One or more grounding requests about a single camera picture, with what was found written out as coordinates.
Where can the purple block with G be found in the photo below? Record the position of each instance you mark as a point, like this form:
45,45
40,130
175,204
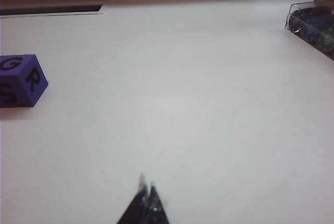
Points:
23,96

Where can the clear plastic chip case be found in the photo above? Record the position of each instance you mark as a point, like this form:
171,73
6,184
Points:
300,6

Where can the black poker chip stack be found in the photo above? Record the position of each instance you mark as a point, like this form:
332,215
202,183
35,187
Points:
295,21

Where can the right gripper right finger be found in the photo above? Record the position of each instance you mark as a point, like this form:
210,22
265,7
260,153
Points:
156,209

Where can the green poker chip stack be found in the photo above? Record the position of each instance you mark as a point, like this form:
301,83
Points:
326,38

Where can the blue poker chip stack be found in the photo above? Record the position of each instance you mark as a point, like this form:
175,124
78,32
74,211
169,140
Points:
313,28

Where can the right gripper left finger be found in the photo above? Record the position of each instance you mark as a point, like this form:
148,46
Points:
135,208

